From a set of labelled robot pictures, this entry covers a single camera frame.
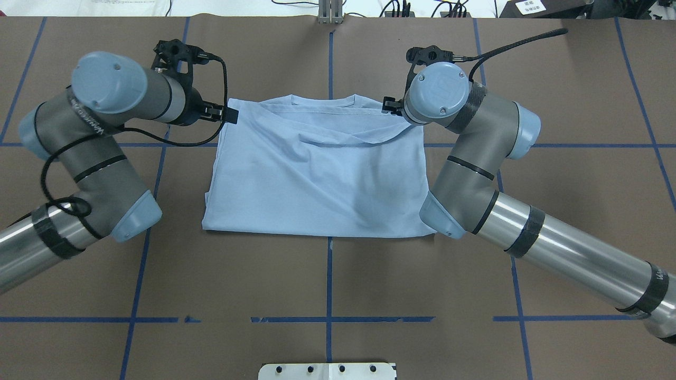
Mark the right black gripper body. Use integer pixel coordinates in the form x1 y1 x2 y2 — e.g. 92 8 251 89
390 97 404 117

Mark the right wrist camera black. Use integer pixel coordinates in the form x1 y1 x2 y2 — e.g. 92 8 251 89
406 45 456 82

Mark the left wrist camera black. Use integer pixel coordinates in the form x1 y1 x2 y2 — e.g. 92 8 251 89
151 39 213 79

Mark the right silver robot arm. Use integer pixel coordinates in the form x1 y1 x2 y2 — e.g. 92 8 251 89
382 60 674 345

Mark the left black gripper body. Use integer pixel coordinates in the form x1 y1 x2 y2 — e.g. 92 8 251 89
184 90 210 127

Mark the aluminium frame post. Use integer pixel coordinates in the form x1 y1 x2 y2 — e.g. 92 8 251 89
317 0 344 24

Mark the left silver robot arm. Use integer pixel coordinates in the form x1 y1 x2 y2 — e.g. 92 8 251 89
2 40 238 293

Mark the light blue t-shirt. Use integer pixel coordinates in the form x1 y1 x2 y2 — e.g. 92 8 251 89
201 94 433 238

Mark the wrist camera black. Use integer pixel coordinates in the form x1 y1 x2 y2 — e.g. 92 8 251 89
406 45 456 82
151 39 213 79

